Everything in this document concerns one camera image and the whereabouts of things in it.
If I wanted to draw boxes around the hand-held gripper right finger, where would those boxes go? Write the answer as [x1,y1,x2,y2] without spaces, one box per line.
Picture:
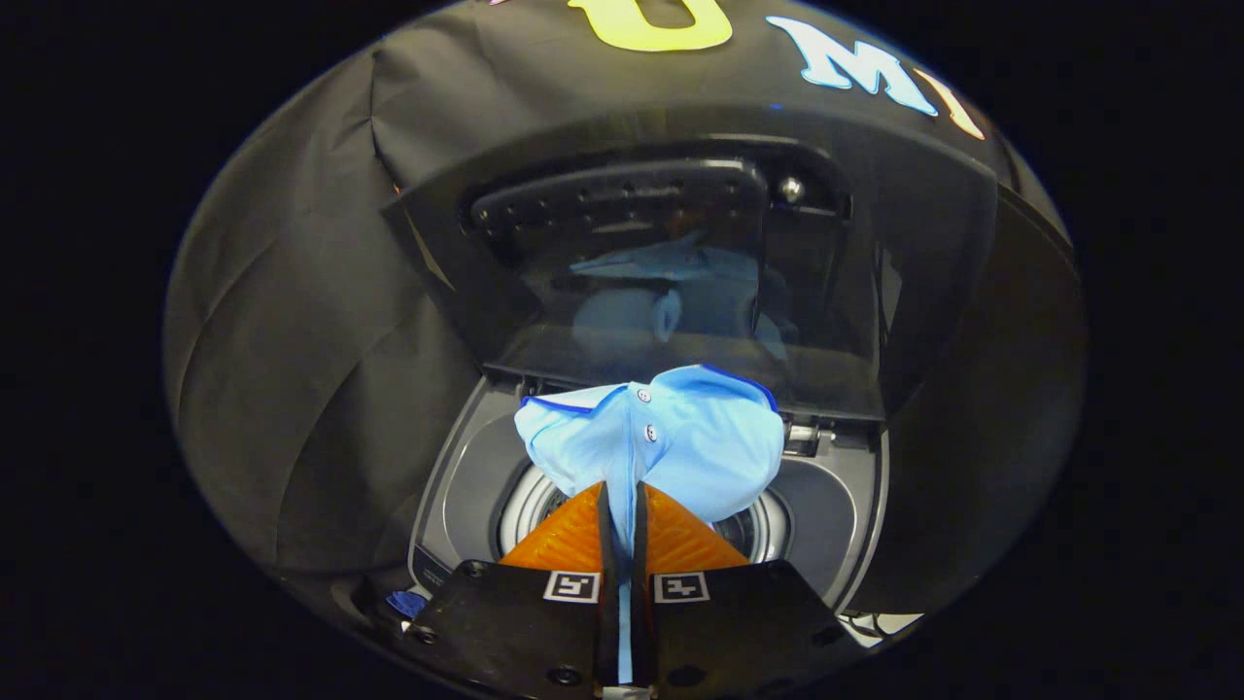
[632,481,856,700]

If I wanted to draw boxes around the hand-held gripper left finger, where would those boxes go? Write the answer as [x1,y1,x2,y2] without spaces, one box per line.
[403,481,623,700]

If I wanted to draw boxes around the dark washing machine lid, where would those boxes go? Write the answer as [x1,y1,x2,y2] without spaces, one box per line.
[381,136,1002,421]

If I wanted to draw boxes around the grey washing machine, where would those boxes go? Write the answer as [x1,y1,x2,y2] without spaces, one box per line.
[408,374,890,623]

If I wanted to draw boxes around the black backdrop cloth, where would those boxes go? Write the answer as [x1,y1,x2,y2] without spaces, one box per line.
[163,0,1088,623]

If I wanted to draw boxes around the light blue polo shirt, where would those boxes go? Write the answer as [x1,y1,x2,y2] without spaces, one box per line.
[513,365,786,683]

